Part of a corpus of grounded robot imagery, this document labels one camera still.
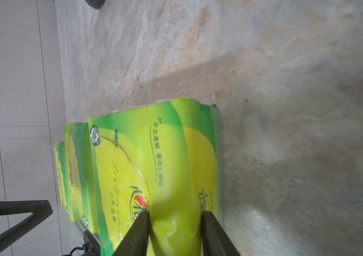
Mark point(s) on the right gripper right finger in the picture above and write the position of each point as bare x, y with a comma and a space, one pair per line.
214, 238

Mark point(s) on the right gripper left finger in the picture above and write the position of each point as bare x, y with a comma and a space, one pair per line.
135, 242

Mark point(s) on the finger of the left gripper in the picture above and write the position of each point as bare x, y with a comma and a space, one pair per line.
38, 210

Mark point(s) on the green tissue pack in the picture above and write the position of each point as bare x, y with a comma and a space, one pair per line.
165, 159
80, 174
66, 198

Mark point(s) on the glitter microphone on black stand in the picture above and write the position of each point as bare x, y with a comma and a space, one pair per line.
96, 4

